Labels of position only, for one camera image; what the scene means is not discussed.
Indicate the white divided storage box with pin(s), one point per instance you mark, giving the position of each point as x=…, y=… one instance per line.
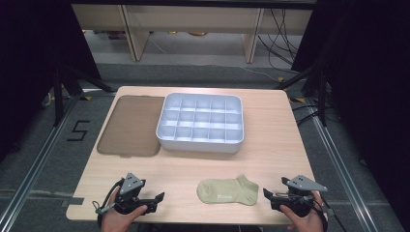
x=199, y=146

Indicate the person's left hand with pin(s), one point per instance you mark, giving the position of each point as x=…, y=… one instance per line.
x=116, y=222

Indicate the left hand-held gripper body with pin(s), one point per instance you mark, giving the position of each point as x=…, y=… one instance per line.
x=130, y=196

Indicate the pale green ankle sock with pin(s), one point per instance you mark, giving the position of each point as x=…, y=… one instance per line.
x=225, y=192

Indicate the black tape floor mark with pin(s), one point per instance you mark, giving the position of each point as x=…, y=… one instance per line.
x=78, y=130

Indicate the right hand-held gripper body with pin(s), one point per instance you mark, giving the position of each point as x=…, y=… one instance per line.
x=298, y=198

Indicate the black metal stand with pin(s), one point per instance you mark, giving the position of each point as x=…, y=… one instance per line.
x=322, y=96
x=58, y=96

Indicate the brown translucent plastic lid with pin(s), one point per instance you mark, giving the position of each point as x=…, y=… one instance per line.
x=129, y=129

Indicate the person's right hand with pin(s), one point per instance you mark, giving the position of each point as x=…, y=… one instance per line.
x=306, y=224

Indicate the black curtain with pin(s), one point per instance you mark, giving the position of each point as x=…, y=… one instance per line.
x=29, y=64
x=370, y=80

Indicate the light wooden desk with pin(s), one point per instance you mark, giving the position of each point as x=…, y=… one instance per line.
x=193, y=16

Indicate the aluminium floor rail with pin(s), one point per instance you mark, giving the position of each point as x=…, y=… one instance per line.
x=341, y=167
x=35, y=161

